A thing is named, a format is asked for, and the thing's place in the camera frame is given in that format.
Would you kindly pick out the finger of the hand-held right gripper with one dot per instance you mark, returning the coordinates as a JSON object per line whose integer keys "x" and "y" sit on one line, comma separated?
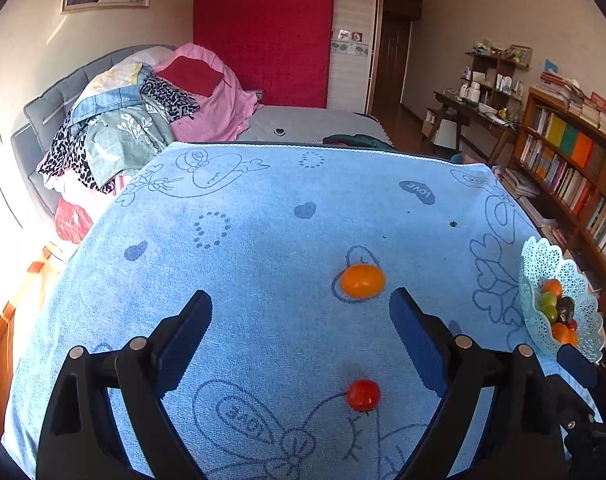
{"x": 578, "y": 362}

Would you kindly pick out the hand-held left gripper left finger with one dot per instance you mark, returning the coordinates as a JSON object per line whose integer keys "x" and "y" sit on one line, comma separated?
{"x": 183, "y": 345}

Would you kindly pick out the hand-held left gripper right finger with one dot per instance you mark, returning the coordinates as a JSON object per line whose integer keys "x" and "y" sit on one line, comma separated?
{"x": 418, "y": 340}

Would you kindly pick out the dark brown avocado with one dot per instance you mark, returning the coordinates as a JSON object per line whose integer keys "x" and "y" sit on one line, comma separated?
{"x": 565, "y": 310}

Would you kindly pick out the green tomato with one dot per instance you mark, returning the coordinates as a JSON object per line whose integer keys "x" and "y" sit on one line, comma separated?
{"x": 549, "y": 313}
{"x": 548, "y": 300}

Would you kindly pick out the light blue lattice basket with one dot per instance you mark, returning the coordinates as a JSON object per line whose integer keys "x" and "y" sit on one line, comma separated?
{"x": 535, "y": 280}

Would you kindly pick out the small orange tomato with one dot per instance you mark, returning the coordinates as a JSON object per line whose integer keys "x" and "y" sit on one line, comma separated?
{"x": 552, "y": 287}

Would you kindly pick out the printed blue towel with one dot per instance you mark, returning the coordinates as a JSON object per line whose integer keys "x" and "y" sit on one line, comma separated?
{"x": 258, "y": 240}

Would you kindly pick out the red plastic bag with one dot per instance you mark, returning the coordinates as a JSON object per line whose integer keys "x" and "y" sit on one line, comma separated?
{"x": 72, "y": 220}

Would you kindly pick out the pile of magazines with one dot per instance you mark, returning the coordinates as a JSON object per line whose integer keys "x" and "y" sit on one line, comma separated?
{"x": 520, "y": 182}

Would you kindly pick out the wooden bookshelf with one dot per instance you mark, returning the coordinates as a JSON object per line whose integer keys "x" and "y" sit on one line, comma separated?
{"x": 573, "y": 170}

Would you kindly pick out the dark green cloth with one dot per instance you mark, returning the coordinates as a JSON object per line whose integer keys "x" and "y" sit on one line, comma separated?
{"x": 355, "y": 140}

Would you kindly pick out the green floral quilt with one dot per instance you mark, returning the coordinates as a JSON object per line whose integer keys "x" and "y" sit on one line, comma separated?
{"x": 128, "y": 135}

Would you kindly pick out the leopard print cloth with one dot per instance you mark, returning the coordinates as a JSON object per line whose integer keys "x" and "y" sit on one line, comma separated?
{"x": 65, "y": 155}
{"x": 170, "y": 97}

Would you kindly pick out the dark wooden desk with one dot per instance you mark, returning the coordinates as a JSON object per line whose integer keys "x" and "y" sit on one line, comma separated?
{"x": 475, "y": 115}

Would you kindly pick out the pink blanket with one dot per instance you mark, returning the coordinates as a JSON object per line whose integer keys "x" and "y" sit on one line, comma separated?
{"x": 218, "y": 105}

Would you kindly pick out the grey bed mattress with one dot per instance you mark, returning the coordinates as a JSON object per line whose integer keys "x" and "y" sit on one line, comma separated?
{"x": 308, "y": 122}

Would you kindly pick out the blue denim jacket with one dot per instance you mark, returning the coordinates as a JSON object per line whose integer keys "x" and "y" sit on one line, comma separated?
{"x": 90, "y": 105}

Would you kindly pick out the stack of books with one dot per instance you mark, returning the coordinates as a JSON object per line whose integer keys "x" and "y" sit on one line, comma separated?
{"x": 583, "y": 95}

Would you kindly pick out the white wardrobe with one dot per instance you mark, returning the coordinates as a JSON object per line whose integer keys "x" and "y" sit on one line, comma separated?
{"x": 350, "y": 80}

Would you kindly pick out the red cushion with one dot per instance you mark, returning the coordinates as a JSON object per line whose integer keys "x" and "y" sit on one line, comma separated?
{"x": 190, "y": 74}

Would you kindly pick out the yellow floral pillow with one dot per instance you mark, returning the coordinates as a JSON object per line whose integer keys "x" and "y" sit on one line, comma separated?
{"x": 115, "y": 76}

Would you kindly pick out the wooden desktop shelf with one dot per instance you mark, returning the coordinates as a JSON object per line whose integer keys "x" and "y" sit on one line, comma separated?
{"x": 498, "y": 72}

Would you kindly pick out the dark brown door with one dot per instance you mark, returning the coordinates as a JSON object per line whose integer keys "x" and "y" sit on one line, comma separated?
{"x": 393, "y": 60}

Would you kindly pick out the red upright mattress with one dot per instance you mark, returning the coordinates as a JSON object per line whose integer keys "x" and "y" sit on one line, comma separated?
{"x": 263, "y": 42}

